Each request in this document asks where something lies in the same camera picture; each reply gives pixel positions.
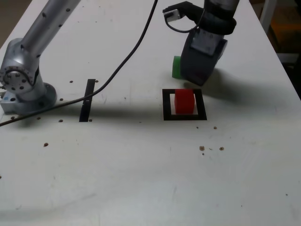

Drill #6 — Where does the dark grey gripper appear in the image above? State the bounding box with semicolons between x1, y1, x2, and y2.
180;30;229;87

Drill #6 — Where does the green cube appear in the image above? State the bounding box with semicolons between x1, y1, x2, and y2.
171;56;182;79

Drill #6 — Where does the red cube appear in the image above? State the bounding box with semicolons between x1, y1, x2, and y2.
174;89;197;115

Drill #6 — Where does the black tape square outline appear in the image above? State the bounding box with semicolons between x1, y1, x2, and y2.
162;88;207;121

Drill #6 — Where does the white board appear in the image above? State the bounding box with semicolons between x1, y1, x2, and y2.
277;53;301;64

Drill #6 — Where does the black tape strip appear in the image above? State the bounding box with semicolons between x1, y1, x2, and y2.
79;79;96;122

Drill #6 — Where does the black cable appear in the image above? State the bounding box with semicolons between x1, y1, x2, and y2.
0;0;206;127

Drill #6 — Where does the white frame post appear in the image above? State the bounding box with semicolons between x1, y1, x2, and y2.
258;0;278;28

